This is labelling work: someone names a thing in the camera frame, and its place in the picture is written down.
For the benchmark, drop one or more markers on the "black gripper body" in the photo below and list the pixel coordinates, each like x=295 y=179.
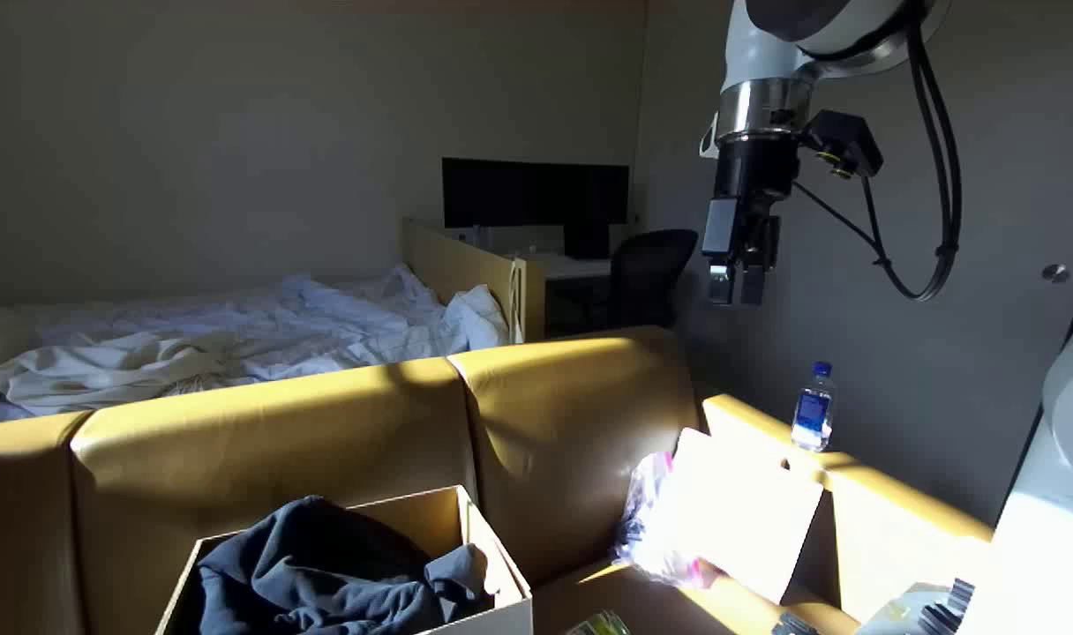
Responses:
x=749 y=179

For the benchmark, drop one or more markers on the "blue label water bottle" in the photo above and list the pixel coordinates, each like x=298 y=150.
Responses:
x=815 y=411

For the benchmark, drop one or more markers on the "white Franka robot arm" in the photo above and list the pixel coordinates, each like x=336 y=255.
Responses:
x=765 y=45

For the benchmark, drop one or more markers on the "cardboard box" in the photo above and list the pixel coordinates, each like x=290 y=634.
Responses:
x=506 y=596

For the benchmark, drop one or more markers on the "white desk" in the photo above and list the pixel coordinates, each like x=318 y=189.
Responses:
x=566 y=272

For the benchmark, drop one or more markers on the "black monitor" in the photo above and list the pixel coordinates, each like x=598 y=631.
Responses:
x=524 y=191

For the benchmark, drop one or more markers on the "translucent plastic bag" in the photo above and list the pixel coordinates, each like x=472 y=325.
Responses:
x=645 y=523

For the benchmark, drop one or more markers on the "silver door knob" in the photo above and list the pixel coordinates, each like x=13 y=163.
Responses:
x=1057 y=272

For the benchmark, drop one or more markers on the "striped white object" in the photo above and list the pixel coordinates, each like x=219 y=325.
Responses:
x=919 y=607

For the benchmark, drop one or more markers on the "white crumpled bedsheet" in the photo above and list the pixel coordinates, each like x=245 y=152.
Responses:
x=267 y=331

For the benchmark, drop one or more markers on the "tan leather sofa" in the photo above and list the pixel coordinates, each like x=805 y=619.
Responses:
x=267 y=437

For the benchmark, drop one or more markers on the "dark blue clothing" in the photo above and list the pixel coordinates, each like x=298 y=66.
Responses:
x=313 y=578

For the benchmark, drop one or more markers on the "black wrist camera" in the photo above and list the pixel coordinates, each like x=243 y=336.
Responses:
x=845 y=144

